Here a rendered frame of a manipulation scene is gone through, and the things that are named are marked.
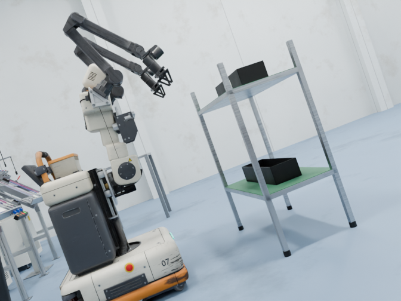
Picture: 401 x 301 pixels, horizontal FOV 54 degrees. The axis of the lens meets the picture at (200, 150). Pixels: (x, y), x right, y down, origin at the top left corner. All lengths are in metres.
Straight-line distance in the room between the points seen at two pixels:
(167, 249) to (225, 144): 5.58
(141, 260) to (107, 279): 0.20
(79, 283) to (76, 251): 0.17
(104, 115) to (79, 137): 5.03
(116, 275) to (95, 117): 0.90
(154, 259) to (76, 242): 0.43
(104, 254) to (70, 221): 0.25
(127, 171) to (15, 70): 5.62
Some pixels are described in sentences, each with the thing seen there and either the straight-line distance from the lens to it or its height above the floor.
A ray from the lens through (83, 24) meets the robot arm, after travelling 2.36.
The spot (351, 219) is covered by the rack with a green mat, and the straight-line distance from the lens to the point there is 2.39.
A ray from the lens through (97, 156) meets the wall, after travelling 7.39.
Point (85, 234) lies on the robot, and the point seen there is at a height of 0.49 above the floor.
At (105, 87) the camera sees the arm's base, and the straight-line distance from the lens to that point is 2.26.
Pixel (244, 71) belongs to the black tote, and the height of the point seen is 1.03.
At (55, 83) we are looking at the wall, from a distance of 7.60.
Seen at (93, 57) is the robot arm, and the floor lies 1.38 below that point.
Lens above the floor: 0.76
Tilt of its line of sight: 2 degrees down
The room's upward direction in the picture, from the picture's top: 20 degrees counter-clockwise
